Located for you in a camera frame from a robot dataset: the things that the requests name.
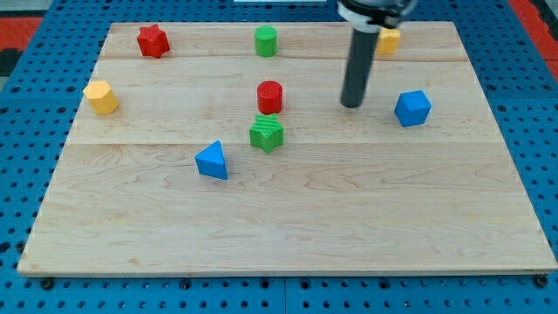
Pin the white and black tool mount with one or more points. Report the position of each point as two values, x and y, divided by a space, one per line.
369 16

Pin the dark grey pusher stick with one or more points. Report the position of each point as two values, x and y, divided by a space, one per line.
358 67

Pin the wooden board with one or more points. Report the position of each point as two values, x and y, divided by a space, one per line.
349 193

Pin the yellow block behind stick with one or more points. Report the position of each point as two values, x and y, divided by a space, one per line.
388 41

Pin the blue cube block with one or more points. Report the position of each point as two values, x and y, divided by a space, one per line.
412 108

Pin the green cylinder block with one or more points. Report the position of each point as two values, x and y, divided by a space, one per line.
265 37

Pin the red cylinder block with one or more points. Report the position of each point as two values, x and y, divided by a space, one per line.
269 97

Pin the green star block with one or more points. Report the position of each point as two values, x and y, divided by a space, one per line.
266 133

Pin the blue triangle block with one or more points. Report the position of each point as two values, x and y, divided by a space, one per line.
211 161

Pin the red star block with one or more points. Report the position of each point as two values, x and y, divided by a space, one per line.
153 41

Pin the yellow hexagon block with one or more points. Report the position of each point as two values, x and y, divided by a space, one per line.
100 96

